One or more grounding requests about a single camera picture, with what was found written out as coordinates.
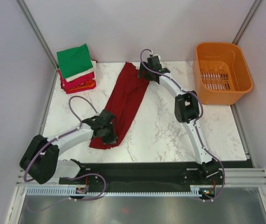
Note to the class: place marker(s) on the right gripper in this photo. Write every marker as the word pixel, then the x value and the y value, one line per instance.
pixel 142 67

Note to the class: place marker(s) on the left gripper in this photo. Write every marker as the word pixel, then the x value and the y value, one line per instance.
pixel 111 140

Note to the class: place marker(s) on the dark red t shirt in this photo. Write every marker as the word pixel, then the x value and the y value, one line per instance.
pixel 124 103

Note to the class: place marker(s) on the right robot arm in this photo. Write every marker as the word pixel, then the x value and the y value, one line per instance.
pixel 188 110

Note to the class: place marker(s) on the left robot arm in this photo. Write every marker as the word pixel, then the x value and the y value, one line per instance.
pixel 41 159

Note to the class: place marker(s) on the orange print folded t shirt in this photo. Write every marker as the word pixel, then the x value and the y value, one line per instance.
pixel 87 85

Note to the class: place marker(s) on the pink red folded t shirt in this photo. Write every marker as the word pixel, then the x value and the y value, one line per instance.
pixel 68 86

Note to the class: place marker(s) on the white folded t shirt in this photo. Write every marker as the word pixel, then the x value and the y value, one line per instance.
pixel 89 74

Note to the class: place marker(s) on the orange plastic basket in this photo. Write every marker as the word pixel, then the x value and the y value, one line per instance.
pixel 221 75

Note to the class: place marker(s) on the green folded t shirt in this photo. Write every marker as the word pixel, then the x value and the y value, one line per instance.
pixel 74 60

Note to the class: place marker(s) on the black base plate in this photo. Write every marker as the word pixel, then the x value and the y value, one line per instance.
pixel 91 174

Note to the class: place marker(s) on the white slotted cable duct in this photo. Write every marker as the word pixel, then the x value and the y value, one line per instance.
pixel 76 191

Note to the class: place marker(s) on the right aluminium frame post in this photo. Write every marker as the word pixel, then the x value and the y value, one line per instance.
pixel 247 20

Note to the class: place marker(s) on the aluminium frame post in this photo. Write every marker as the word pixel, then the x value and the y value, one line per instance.
pixel 247 20
pixel 33 25

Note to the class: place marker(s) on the left aluminium frame post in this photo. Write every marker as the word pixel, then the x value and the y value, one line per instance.
pixel 33 25

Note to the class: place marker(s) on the aluminium rail profile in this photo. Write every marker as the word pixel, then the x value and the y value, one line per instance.
pixel 190 177

